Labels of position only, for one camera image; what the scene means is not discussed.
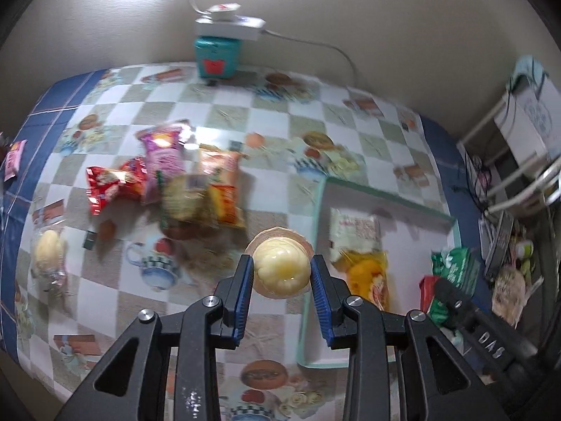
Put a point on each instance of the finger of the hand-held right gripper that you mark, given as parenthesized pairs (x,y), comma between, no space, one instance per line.
(482,333)

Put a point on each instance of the yellow bread packet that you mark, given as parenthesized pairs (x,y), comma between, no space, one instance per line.
(368,276)

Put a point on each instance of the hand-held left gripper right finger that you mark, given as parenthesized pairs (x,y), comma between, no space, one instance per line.
(319,302)

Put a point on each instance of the green foil packet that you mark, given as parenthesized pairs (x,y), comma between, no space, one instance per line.
(456,265)

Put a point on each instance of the small red snack packet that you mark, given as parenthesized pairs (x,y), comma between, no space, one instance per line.
(426,291)

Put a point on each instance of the purple cake roll packet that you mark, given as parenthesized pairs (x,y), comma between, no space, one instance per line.
(162,158)

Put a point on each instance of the white snack packet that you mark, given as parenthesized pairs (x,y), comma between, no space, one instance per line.
(355,232)

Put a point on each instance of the white cardboard box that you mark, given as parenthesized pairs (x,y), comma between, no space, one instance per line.
(526,116)

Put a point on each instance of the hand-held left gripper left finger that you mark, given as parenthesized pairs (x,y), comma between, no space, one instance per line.
(243,302)

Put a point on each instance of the small teal cube box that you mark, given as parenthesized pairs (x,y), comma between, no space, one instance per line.
(217,59)

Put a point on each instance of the white power strip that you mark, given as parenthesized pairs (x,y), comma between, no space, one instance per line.
(230,28)

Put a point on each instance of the yellow jelly cup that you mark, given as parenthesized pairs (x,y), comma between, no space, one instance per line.
(280,267)

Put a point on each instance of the small pink packet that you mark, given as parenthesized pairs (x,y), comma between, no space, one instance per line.
(13,160)

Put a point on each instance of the white plug with red mark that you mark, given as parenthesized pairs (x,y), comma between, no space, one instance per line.
(223,8)

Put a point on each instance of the clear green cracker packet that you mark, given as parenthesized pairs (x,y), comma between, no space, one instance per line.
(184,199)

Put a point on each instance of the clear-wrapped round pastry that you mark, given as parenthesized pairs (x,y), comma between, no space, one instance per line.
(50,250)

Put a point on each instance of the white rack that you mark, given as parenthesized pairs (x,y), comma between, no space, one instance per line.
(512,184)

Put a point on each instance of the teal-edged shallow box tray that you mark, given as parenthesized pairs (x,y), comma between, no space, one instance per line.
(407,228)

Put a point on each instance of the orange snack packet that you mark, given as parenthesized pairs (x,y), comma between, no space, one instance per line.
(223,184)

